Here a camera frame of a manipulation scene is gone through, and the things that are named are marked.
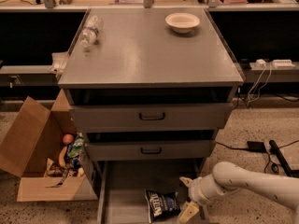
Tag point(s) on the brown cardboard box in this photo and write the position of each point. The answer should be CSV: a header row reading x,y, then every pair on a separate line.
x,y
34,138

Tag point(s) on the grey open bottom drawer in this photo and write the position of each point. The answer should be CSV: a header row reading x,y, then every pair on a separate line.
x,y
122,195

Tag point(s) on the grey drawer cabinet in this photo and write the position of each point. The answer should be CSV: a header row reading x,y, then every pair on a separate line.
x,y
140,60

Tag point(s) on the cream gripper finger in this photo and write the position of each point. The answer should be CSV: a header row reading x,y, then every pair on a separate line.
x,y
186,181
188,211

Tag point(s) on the white paper bowl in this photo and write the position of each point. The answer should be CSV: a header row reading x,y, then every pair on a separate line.
x,y
182,23

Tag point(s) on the green snack bag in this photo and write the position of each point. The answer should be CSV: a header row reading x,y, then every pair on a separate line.
x,y
74,149

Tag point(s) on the clear plastic water bottle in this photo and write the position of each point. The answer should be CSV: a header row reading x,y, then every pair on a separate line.
x,y
91,31

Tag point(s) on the yellow banana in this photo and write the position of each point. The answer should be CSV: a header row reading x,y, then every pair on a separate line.
x,y
61,157

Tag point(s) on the grey top drawer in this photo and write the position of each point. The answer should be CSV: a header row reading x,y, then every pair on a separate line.
x,y
149,118

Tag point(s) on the black power adapter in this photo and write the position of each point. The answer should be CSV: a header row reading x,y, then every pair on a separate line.
x,y
255,146

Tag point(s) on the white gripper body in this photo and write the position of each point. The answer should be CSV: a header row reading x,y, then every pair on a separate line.
x,y
195,191

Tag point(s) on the black floor bar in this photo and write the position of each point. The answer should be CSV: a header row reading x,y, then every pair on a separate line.
x,y
285,166

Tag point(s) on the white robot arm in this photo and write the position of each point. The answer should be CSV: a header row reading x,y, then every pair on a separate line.
x,y
227,178

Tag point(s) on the blue chip bag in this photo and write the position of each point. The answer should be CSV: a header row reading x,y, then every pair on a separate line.
x,y
161,204

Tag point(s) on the grey middle drawer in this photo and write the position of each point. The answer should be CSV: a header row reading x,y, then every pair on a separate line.
x,y
149,150

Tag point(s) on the white power strip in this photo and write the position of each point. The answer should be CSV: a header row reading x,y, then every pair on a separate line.
x,y
283,63

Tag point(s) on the red apple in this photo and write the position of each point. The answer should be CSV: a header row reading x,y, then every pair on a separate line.
x,y
68,139

